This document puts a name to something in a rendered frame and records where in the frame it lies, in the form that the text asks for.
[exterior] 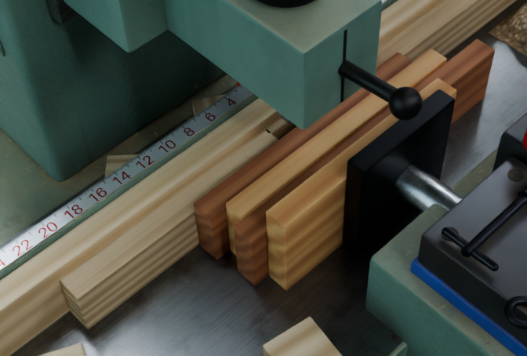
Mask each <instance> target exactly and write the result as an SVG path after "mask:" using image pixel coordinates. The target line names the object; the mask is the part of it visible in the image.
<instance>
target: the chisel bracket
mask: <svg viewBox="0 0 527 356"><path fill-rule="evenodd" d="M164 5H165V15H166V21H167V26H168V29H169V30H170V31H171V32H172V33H174V34H175V35H176V36H178V37H179V38H181V39H182V40H183V41H185V42H186V43H187V44H188V45H190V46H191V47H192V48H194V49H195V50H196V51H198V52H199V53H201V54H202V55H203V56H204V57H205V58H207V59H208V60H210V61H211V62H212V63H214V64H215V65H216V66H217V67H219V68H220V69H221V70H223V71H224V72H226V73H227V74H229V75H230V76H231V77H232V78H233V79H235V80H236V81H237V82H239V83H240V84H242V85H243V86H245V87H246V88H247V89H248V90H249V91H251V92H252V93H254V94H255V95H256V96H258V97H259V98H260V99H261V100H263V101H264V102H265V103H266V104H268V105H269V106H271V107H272V108H274V109H275V110H276V111H277V112H278V113H280V114H281V115H283V116H284V117H285V118H287V119H288V120H290V121H291V122H292V123H293V124H294V125H296V126H297V127H299V128H300V129H307V128H308V127H310V126H311V125H313V124H314V123H316V121H318V120H319V119H320V118H322V117H323V116H325V115H326V114H328V113H329V112H330V111H331V110H332V109H334V108H335V107H337V106H338V105H339V104H341V103H342V102H344V101H345V100H346V99H347V98H348V97H350V96H351V95H353V94H354V93H356V92H357V91H358V90H359V89H361V88H362V87H361V86H359V85H357V84H355V83H353V82H352V81H350V80H348V79H347V78H345V77H344V76H342V75H340V74H339V73H338V70H339V67H340V65H341V64H342V63H343V62H344V61H346V60H348V61H350V62H352V63H353V64H355V65H357V66H359V67H360V68H362V69H364V70H366V71H368V72H369V73H371V74H373V75H376V64H377V55H378V46H379V36H380V20H381V11H382V0H314V1H313V2H311V3H308V4H306V5H302V6H297V7H292V8H279V7H274V6H270V5H266V4H263V3H262V2H259V1H258V0H164Z"/></svg>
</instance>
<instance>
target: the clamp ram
mask: <svg viewBox="0 0 527 356"><path fill-rule="evenodd" d="M454 104H455V99H454V98H453V97H451V96H450V95H449V94H447V93H445V92H444V91H442V90H441V89H438V90H437V91H435V92H434V93H433V94H431V95H430V96H429V97H428V98H427V99H425V100H424V101H423V106H422V109H421V111H420V113H419V114H418V115H417V116H416V117H415V118H413V119H410V120H398V121H397V122H396V123H394V124H393V125H392V126H391V127H390V128H389V129H387V130H386V131H385V132H383V133H382V134H381V135H379V136H378V137H377V138H376V139H375V140H373V141H372V142H371V143H369V144H368V145H367V146H365V147H364V148H363V149H361V150H360V151H359V152H358V153H357V154H356V155H354V156H353V157H352V158H350V159H349V160H348V162H347V179H346V192H345V205H344V218H343V243H345V244H346V245H347V246H348V247H350V248H351V249H352V250H354V251H355V252H359V251H360V250H361V249H363V248H364V247H365V246H366V245H368V244H369V243H370V242H371V241H372V240H373V239H374V238H375V237H376V236H378V235H379V234H380V233H381V232H382V231H384V230H385V229H386V228H387V227H389V226H390V225H391V224H392V223H393V222H394V221H396V219H397V218H399V217H400V216H401V215H402V214H403V213H405V212H406V211H407V210H408V209H409V208H411V207H413V208H414V209H416V210H417V211H419V212H420V213H423V212H424V211H425V210H426V209H428V208H429V207H430V206H431V205H432V204H439V205H440V206H442V207H443V208H444V209H446V210H447V211H449V210H450V209H451V208H452V207H453V206H454V205H456V204H457V203H458V202H459V201H460V200H462V199H463V198H462V197H460V196H459V195H458V194H457V193H455V192H454V191H453V190H452V189H451V188H450V187H448V186H447V185H446V184H444V183H443V182H441V181H440V179H441V174H442V167H443V163H444V158H445V151H446V146H447V142H448V138H449V130H450V126H451V121H452V113H453V109H454Z"/></svg>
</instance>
